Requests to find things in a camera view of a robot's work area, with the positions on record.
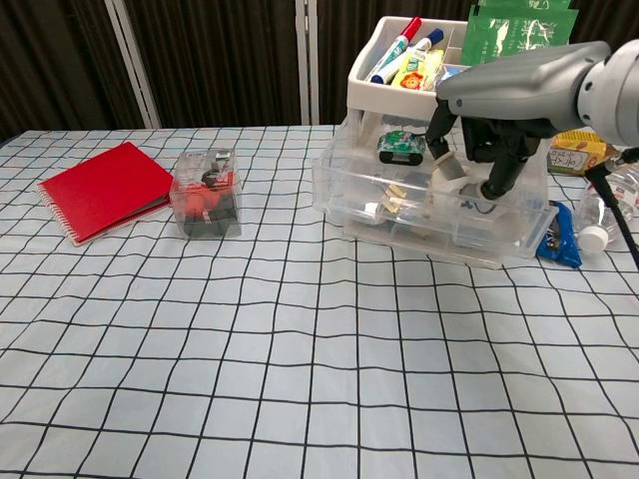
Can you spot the black folding partition screen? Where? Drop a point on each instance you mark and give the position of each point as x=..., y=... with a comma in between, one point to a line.
x=224, y=60

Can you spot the clear water bottle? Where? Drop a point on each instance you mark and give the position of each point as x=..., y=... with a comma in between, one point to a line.
x=606, y=209

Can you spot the red spiral notebook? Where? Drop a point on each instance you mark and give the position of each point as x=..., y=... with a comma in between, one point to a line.
x=105, y=187

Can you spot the yellow label tea bottle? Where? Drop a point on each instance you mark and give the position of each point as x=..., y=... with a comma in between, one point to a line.
x=574, y=152

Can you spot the clear box with red contents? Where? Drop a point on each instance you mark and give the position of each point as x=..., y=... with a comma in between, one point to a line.
x=207, y=199

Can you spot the red-capped whiteboard marker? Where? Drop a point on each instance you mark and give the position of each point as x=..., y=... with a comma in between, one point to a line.
x=394, y=52

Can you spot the transparent plastic drawer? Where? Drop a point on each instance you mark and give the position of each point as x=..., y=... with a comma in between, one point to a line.
x=349, y=184
x=424, y=234

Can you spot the wooden clips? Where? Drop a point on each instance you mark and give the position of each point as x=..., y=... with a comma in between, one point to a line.
x=394, y=194

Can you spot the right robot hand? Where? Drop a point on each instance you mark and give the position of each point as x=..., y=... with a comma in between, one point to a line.
x=509, y=85

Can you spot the blue-capped whiteboard marker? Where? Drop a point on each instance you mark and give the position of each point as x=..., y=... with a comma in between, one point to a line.
x=432, y=37

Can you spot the blue snack wrapper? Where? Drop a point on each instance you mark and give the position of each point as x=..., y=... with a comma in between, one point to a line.
x=559, y=239

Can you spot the green toy tank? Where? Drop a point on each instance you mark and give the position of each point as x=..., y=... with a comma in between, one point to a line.
x=399, y=144

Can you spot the white drawer organizer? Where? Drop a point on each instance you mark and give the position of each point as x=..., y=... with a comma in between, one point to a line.
x=369, y=97

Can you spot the checkered tablecloth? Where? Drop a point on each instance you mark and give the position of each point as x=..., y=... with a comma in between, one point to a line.
x=224, y=349

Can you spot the yellow-green snack packet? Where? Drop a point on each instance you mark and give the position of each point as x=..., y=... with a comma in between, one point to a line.
x=424, y=59

